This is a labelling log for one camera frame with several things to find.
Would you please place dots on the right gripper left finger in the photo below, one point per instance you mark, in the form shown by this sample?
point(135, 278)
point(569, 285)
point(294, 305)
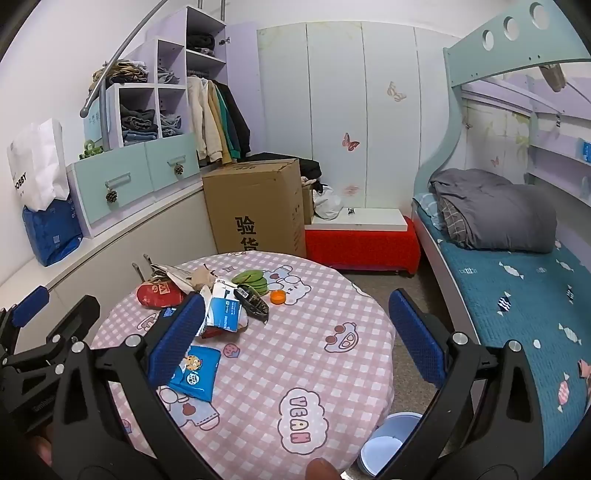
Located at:
point(90, 441)

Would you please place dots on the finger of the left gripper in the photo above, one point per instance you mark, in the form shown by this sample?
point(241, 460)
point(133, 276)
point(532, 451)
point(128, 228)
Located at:
point(16, 317)
point(53, 335)

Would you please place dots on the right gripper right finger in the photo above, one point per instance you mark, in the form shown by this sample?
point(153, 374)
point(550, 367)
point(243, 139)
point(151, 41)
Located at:
point(485, 420)

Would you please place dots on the blue cartoon tissue pack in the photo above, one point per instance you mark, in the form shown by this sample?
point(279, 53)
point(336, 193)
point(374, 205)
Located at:
point(195, 374)

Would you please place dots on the beige paper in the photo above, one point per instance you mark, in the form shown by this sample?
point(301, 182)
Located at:
point(202, 277)

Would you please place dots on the blue white paper package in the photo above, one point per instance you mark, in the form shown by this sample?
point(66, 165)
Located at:
point(222, 309)

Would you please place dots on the black snack wrapper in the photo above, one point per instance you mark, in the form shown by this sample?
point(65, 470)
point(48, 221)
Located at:
point(253, 304)

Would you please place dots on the green leaf plush toy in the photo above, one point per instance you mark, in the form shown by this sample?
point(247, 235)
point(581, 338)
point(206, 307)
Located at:
point(255, 279)

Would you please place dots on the orange bottle cap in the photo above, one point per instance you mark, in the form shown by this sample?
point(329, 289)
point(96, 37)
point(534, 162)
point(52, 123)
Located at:
point(278, 297)

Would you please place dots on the light blue trash bin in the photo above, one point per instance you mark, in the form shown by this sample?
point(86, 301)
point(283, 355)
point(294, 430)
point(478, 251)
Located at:
point(386, 441)

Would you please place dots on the person left hand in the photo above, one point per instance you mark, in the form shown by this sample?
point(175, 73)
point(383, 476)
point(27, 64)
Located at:
point(42, 448)

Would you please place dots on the person right hand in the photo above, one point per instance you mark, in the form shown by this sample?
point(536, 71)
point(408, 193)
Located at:
point(320, 469)

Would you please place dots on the white low cabinet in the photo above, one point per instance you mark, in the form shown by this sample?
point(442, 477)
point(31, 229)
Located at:
point(171, 231)

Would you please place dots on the red snack bag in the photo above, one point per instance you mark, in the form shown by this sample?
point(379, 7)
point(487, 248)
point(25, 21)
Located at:
point(159, 295)

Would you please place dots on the blue plastic bag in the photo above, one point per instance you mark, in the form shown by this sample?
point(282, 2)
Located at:
point(53, 233)

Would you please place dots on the teal bed mattress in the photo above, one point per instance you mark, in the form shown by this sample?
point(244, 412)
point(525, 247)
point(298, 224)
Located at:
point(540, 300)

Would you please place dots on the mint drawer cabinet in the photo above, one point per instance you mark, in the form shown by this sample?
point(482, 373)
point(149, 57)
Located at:
point(110, 187)

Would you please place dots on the white shopping bag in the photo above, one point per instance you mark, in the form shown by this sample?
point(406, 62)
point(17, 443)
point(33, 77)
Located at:
point(37, 164)

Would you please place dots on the pink checkered tablecloth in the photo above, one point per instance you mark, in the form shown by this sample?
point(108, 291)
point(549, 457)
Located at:
point(314, 381)

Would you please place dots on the grey folded quilt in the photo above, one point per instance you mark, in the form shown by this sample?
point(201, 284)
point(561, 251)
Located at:
point(485, 211)

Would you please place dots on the red bench with white top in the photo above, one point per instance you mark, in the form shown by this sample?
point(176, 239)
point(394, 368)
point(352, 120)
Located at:
point(364, 239)

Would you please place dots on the large cardboard box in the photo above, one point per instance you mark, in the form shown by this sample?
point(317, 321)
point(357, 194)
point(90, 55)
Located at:
point(256, 206)

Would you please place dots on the purple open shelf unit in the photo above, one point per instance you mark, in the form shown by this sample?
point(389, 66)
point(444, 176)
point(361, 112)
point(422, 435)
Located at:
point(142, 96)

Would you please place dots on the hanging clothes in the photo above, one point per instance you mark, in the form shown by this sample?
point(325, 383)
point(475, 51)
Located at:
point(220, 130)

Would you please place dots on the white plastic bag on bench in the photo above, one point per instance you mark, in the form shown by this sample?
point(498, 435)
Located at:
point(327, 203)

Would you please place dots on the curved metal pole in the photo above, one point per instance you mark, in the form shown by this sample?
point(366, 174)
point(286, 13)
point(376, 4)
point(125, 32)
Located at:
point(120, 55)

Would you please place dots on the mint bunk bed frame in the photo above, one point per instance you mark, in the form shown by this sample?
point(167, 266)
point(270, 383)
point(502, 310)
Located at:
point(528, 34)

